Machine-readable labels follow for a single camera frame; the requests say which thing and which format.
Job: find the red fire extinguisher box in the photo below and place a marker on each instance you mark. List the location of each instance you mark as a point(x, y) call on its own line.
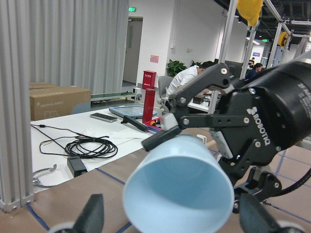
point(149, 78)

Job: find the light blue plastic cup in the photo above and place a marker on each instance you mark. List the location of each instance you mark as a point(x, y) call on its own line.
point(178, 188)

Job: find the cardboard box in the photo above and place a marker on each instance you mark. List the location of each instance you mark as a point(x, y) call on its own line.
point(56, 101)

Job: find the black smartphone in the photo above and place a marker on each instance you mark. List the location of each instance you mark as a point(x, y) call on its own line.
point(103, 117)

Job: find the aluminium frame post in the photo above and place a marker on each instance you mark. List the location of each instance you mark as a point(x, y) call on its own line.
point(16, 189)

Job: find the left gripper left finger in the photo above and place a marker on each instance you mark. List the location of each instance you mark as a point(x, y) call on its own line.
point(90, 220)

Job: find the black power brick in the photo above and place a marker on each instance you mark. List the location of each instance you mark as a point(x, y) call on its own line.
point(76, 166)

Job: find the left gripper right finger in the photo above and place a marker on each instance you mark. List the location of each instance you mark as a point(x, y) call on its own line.
point(255, 219)

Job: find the seated person white shirt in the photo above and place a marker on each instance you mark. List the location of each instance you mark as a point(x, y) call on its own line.
point(185, 76)

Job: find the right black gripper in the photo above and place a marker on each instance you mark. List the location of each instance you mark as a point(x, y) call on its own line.
point(278, 106)

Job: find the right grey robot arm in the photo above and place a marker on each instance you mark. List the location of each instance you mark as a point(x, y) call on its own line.
point(250, 125)

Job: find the teach pendant tablet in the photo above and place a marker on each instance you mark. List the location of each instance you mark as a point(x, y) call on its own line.
point(134, 111)

